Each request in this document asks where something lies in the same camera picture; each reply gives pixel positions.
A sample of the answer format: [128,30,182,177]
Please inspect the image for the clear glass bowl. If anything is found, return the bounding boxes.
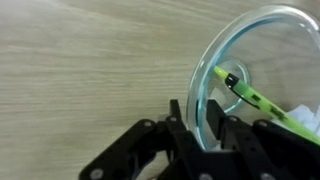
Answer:
[185,3,320,153]

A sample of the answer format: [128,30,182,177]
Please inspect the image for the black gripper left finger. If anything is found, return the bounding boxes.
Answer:
[78,98,204,180]

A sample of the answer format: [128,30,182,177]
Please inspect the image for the green highlighter pen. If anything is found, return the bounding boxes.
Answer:
[213,65,320,146]

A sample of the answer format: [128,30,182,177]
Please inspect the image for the white crumpled cloth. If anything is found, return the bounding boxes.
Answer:
[286,104,320,134]

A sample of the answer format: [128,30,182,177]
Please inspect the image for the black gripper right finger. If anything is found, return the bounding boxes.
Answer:
[205,98,320,180]

